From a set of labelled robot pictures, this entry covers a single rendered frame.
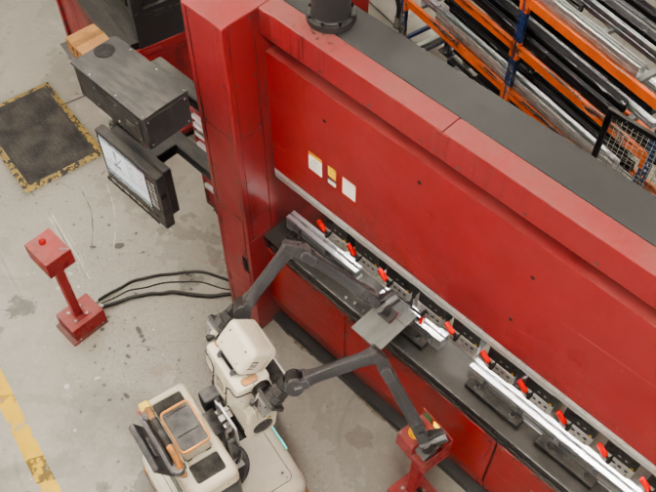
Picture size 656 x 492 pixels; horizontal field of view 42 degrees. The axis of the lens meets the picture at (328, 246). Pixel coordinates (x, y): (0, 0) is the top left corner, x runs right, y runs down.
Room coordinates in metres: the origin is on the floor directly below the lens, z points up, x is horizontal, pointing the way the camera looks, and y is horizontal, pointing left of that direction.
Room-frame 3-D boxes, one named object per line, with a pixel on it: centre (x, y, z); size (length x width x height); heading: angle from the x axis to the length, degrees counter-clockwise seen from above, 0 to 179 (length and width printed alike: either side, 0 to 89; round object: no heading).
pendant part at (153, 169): (2.64, 0.88, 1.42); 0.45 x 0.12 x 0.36; 45
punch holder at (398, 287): (2.20, -0.35, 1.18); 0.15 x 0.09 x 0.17; 45
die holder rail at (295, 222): (2.58, 0.02, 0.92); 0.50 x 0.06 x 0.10; 45
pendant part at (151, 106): (2.74, 0.85, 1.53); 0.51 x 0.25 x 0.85; 45
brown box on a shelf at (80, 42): (3.99, 1.43, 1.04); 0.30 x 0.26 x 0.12; 33
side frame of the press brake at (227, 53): (3.00, 0.20, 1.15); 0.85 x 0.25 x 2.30; 135
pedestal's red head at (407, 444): (1.59, -0.44, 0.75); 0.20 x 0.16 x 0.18; 37
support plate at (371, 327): (2.08, -0.26, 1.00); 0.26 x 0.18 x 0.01; 135
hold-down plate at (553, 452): (1.43, -1.04, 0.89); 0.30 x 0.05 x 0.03; 45
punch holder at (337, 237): (2.48, -0.07, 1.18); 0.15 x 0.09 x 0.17; 45
